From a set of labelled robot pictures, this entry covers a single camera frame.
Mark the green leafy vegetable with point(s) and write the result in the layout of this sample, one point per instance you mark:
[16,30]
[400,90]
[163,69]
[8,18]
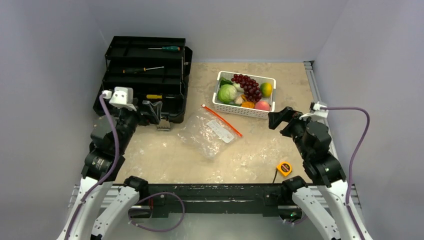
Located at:
[223,81]

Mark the yellow handled screwdriver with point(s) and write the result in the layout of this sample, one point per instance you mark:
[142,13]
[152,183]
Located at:
[154,96]

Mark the black open toolbox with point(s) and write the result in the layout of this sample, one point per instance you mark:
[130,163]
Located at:
[171,82]

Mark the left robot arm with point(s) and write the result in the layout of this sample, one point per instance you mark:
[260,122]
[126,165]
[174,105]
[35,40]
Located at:
[109,140]

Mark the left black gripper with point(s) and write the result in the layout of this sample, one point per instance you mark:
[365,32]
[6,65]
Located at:
[146,118]

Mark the green yellow mango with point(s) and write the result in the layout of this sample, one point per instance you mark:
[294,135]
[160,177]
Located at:
[266,89]

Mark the red grape bunch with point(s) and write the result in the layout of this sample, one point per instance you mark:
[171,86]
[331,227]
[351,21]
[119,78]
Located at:
[250,86]

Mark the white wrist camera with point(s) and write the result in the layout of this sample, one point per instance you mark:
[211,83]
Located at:
[317,112]
[120,97]

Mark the clear orange zip bag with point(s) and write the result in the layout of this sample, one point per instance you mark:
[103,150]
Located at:
[208,132]

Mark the yellow tape measure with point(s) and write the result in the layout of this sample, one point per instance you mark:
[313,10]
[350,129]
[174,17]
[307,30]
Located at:
[284,168]

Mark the garlic bulb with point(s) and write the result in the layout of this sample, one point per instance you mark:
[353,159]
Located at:
[239,100]

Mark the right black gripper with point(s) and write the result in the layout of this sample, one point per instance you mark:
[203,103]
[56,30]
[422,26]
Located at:
[288,122]

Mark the white plastic basket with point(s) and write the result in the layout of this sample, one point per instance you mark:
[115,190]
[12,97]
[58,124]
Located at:
[232,108]

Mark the green handled screwdriver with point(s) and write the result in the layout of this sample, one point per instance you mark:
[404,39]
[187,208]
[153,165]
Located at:
[167,48]

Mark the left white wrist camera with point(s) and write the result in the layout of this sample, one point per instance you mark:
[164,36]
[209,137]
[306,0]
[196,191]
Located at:
[120,97]

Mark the pink peach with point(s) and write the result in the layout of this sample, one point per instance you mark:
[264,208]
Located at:
[262,105]

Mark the green cabbage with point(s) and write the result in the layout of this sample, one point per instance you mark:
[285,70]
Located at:
[227,93]

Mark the white radish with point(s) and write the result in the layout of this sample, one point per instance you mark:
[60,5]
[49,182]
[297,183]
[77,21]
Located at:
[238,87]

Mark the black yellow screwdriver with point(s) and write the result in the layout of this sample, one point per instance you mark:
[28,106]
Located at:
[134,70]

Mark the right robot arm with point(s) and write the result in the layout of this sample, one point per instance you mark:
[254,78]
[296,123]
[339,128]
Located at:
[340,220]

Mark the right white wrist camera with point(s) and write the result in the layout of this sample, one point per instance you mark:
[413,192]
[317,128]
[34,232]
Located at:
[317,112]

